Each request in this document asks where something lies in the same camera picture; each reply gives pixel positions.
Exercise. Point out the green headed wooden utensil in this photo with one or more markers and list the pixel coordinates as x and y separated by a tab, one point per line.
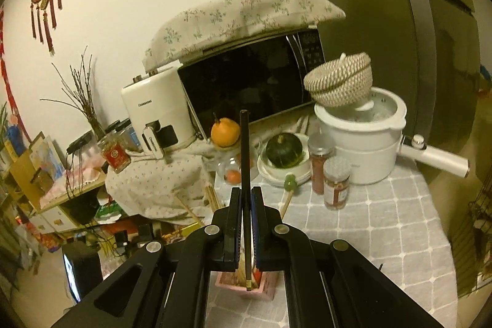
290	182

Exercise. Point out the red wall garland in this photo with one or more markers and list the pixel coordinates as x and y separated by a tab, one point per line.
9	89

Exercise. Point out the grey refrigerator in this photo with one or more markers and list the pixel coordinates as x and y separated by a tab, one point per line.
365	5

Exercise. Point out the white air fryer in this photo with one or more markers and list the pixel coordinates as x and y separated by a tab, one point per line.
153	109

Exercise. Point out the pink perforated utensil holder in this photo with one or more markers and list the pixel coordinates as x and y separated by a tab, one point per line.
266	291

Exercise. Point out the small tangerine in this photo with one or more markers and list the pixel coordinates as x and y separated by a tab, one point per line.
233	176

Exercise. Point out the black lid glass container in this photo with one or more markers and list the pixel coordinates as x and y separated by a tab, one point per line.
84	149

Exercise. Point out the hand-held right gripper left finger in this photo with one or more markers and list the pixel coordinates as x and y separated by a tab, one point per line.
239	228

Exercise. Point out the floral tablecloth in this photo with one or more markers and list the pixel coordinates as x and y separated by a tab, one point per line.
153	182

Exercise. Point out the green pumpkin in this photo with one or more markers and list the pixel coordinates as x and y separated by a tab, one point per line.
284	150

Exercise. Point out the black lid glass jar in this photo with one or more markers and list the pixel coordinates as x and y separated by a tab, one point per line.
123	132

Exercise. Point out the black microwave oven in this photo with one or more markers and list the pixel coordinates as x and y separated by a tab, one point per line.
246	78

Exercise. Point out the bundle of wooden chopsticks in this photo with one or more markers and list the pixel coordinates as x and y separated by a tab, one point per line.
213	197

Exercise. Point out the floral cloth cover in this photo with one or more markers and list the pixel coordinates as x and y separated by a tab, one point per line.
230	20

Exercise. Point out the red tin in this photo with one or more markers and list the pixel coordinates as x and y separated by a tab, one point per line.
117	159

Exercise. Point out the grey checked tablecloth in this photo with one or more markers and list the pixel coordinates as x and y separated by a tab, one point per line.
384	235

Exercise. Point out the grey lid spice jar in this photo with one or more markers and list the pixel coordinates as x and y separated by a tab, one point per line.
319	166

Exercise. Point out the orange fruit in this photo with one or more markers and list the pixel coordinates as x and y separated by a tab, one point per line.
225	132

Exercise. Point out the white electric pot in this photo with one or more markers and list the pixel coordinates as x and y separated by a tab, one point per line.
361	155

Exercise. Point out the red label spice jar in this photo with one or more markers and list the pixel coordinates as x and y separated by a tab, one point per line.
337	186

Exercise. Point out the clear glass jar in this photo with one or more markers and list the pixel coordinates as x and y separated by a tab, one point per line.
226	161

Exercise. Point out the stack of white plates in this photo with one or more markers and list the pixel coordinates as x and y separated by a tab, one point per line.
269	174

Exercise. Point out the yellow wooden shelf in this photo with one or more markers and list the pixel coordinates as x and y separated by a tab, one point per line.
23	170

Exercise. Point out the thin wooden stick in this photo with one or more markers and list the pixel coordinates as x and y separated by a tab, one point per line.
190	212

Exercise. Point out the pink cloth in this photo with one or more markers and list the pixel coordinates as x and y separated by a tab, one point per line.
73	182

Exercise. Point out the black chopstick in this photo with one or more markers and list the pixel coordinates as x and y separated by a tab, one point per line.
243	159

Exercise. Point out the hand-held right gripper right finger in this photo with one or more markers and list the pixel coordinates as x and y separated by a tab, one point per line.
254	235

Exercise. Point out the bunch of dry branches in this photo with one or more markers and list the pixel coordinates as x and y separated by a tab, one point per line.
84	101

